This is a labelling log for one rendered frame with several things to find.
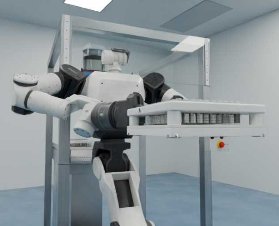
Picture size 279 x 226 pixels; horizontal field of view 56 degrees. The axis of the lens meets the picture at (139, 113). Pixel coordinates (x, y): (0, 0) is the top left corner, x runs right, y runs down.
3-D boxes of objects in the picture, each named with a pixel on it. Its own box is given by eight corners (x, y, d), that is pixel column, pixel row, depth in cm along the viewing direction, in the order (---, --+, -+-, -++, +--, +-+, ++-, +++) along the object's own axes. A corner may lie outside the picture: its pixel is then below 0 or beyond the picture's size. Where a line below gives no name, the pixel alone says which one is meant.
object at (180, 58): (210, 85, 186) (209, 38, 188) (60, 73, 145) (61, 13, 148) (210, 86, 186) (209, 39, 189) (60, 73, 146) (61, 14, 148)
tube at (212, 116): (217, 133, 58) (216, 100, 58) (212, 133, 57) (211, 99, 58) (213, 133, 59) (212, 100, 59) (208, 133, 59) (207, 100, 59)
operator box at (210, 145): (229, 150, 182) (228, 113, 184) (210, 151, 175) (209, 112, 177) (223, 149, 188) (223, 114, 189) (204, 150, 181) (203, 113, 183)
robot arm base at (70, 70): (45, 99, 114) (50, 88, 124) (73, 110, 119) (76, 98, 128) (58, 70, 108) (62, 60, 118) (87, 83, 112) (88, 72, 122)
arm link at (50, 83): (-1, 71, 89) (45, 65, 109) (-3, 106, 93) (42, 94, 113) (26, 81, 85) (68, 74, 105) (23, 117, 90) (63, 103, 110)
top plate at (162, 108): (266, 113, 59) (266, 104, 59) (171, 110, 49) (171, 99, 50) (200, 117, 81) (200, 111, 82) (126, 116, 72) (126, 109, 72)
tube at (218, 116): (223, 133, 59) (222, 100, 59) (218, 133, 58) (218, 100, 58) (219, 133, 60) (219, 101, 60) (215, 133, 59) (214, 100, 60)
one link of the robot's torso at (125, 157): (94, 176, 127) (94, 152, 128) (120, 174, 132) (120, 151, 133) (101, 181, 115) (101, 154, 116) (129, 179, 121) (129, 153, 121)
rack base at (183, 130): (267, 136, 59) (266, 125, 59) (171, 137, 49) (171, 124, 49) (201, 133, 81) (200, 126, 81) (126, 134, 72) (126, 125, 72)
